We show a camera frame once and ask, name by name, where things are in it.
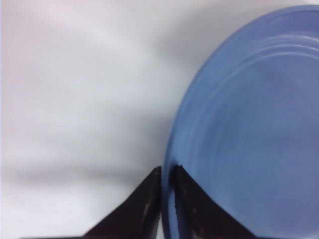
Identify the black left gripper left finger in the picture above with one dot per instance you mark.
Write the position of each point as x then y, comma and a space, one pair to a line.
138, 215

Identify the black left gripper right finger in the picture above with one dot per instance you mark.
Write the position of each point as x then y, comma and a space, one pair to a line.
197, 214

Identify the blue round plate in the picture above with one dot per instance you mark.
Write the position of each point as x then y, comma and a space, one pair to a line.
247, 129

